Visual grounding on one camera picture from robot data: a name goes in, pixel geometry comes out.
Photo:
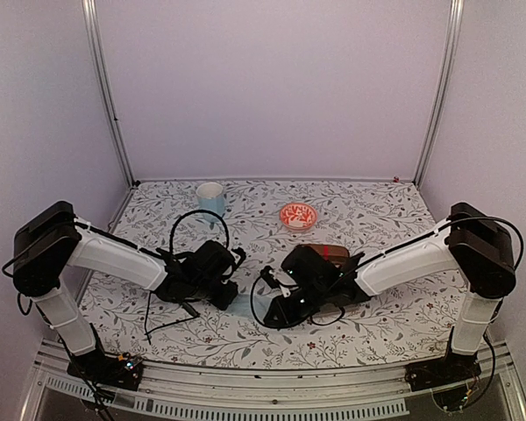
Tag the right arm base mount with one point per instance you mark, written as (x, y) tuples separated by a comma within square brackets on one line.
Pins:
[(451, 378)]

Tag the red patterned small bowl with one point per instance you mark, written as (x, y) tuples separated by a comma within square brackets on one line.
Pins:
[(298, 216)]

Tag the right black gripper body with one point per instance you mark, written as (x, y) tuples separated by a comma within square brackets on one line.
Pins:
[(314, 300)]

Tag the brown striped glasses case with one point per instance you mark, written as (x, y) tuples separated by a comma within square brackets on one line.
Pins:
[(337, 255)]

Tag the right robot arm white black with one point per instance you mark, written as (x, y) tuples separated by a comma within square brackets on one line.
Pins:
[(478, 246)]

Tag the pink translucent plastic cup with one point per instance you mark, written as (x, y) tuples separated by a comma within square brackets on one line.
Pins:
[(332, 315)]

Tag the right aluminium frame post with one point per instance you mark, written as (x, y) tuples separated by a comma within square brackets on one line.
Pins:
[(443, 84)]

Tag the aluminium frame post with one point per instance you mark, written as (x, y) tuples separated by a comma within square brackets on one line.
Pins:
[(96, 48), (443, 84)]

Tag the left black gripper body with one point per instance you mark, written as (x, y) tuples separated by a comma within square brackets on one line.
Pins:
[(220, 302)]

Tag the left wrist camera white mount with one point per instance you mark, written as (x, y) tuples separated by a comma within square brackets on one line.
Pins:
[(239, 256)]

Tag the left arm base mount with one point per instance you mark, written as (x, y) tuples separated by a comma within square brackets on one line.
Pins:
[(99, 368)]

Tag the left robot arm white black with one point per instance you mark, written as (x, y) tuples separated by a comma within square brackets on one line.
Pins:
[(57, 239)]

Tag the left aluminium frame post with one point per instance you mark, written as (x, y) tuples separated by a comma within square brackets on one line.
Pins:
[(96, 48)]

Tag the blue cleaning cloth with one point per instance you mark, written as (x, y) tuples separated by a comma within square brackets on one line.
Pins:
[(243, 305)]

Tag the black sunglasses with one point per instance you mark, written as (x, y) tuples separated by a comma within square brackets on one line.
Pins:
[(166, 324)]

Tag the floral patterned table mat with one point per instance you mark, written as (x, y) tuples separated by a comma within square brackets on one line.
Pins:
[(412, 321)]

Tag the light blue paper cup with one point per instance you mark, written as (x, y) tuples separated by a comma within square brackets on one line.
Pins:
[(210, 197)]

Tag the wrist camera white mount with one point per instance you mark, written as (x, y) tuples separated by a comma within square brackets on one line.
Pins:
[(239, 256), (273, 281)]

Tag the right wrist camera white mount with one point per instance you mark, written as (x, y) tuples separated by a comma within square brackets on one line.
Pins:
[(273, 281)]

